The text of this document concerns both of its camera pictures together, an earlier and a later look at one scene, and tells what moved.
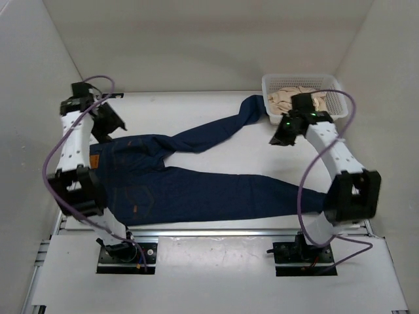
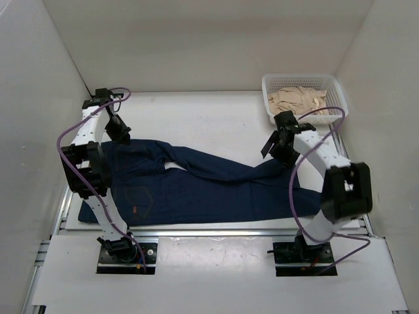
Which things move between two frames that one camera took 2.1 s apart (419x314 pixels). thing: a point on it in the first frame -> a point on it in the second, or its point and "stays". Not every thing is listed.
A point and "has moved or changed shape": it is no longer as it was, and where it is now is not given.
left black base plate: (126, 258) stays
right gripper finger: (279, 139) -> (269, 145)
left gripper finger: (114, 118) -> (126, 139)
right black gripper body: (287, 125) -> (284, 153)
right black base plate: (302, 251) stays
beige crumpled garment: (279, 100) stays
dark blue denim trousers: (135, 187) has moved or changed shape
